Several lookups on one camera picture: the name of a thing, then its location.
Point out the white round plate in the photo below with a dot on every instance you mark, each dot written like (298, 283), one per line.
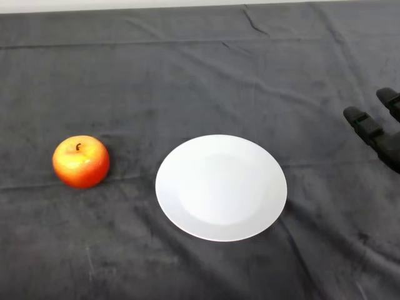
(221, 190)

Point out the black cloth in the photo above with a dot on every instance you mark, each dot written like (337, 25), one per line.
(200, 78)

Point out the red yellow apple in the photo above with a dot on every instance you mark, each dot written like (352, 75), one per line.
(81, 168)

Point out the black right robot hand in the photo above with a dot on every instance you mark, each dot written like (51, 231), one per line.
(386, 145)

